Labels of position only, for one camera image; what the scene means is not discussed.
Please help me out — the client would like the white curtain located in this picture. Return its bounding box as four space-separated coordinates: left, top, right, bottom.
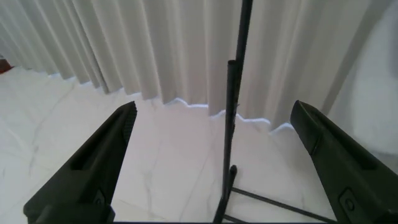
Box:
0 0 392 130

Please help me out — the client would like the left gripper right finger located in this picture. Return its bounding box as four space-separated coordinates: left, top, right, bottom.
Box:
289 100 398 224

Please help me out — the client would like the black clothes rack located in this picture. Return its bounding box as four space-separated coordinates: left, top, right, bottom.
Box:
213 0 338 224

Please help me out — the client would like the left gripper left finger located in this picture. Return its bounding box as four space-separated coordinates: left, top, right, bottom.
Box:
23 101 137 223

